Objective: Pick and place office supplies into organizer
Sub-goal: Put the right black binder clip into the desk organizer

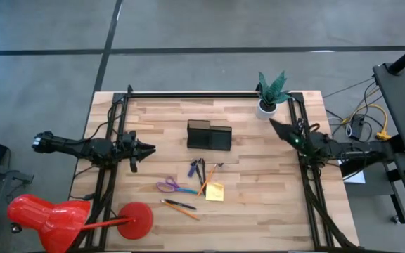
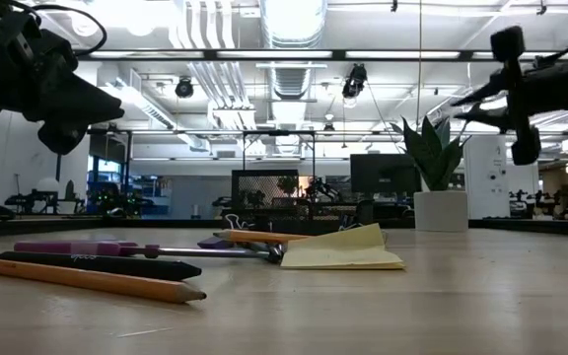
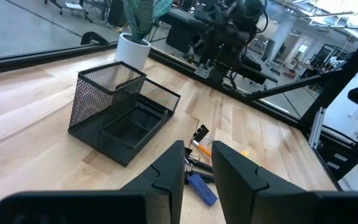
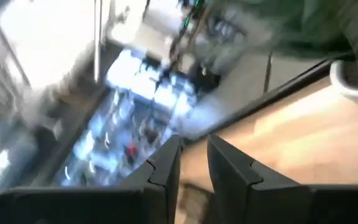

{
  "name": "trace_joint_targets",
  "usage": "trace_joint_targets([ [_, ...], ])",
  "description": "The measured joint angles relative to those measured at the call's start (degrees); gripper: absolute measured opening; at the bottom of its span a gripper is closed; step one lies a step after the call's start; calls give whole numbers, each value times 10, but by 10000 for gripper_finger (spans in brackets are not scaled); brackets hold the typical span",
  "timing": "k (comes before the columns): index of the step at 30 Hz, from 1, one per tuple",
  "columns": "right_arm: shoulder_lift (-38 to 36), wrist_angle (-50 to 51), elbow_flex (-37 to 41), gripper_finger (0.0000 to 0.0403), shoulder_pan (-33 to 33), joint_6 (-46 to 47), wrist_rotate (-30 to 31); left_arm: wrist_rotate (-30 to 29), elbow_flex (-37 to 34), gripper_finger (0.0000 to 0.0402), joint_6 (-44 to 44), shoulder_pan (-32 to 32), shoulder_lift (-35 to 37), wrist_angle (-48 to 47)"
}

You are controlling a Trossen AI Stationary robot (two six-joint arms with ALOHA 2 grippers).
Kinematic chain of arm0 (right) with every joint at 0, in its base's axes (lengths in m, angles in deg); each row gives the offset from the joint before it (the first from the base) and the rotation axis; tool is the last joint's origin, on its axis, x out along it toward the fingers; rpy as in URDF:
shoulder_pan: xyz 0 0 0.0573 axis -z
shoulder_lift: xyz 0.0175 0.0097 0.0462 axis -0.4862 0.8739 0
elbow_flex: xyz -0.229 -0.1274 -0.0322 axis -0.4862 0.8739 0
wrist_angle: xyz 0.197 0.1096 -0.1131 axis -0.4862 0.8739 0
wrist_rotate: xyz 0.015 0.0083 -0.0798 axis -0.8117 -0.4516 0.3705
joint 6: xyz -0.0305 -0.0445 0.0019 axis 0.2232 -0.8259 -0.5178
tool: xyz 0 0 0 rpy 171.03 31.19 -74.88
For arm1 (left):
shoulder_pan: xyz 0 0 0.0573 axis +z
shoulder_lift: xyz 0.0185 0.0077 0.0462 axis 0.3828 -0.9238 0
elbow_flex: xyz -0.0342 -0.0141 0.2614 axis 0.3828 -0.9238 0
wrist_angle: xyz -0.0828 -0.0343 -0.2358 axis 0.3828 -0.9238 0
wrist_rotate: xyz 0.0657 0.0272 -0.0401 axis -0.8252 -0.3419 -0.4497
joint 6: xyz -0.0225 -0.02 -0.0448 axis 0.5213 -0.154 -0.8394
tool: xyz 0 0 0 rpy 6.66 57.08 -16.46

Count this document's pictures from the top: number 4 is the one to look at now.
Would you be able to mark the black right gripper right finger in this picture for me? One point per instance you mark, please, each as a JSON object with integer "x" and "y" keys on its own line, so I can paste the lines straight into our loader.
{"x": 238, "y": 193}

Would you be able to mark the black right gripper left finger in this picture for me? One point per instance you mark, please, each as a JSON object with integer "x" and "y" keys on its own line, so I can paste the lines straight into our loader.
{"x": 154, "y": 199}

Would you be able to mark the green snake plant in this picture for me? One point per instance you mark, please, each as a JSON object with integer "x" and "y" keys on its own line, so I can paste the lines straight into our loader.
{"x": 322, "y": 25}

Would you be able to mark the black aluminium table frame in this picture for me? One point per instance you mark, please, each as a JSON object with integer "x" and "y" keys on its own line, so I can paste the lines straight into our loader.
{"x": 259, "y": 99}

